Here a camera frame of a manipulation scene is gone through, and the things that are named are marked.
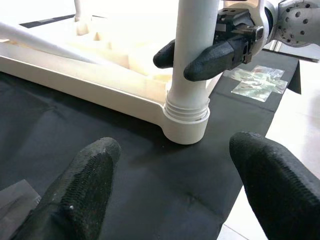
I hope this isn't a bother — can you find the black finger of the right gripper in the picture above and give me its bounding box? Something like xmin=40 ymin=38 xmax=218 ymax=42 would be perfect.
xmin=153 ymin=38 xmax=176 ymax=69
xmin=183 ymin=38 xmax=251 ymax=82

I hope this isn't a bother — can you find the white plastic table top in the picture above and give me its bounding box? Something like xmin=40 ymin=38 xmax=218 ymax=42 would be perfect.
xmin=0 ymin=14 xmax=221 ymax=146

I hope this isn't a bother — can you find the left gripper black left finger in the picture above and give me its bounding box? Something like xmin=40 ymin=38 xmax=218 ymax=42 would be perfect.
xmin=12 ymin=136 xmax=122 ymax=240

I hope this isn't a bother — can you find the black tablecloth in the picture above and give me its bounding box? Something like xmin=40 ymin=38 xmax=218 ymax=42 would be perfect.
xmin=0 ymin=14 xmax=302 ymax=240

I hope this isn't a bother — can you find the white plastic table leg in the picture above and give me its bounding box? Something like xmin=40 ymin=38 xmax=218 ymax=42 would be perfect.
xmin=164 ymin=0 xmax=220 ymax=125
xmin=0 ymin=21 xmax=101 ymax=65
xmin=73 ymin=0 xmax=93 ymax=36

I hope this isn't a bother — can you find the clear plastic bag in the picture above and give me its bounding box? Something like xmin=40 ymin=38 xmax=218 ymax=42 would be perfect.
xmin=0 ymin=178 xmax=42 ymax=227
xmin=223 ymin=64 xmax=289 ymax=103

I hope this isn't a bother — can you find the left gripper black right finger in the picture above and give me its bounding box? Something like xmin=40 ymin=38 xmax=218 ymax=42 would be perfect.
xmin=229 ymin=131 xmax=320 ymax=240

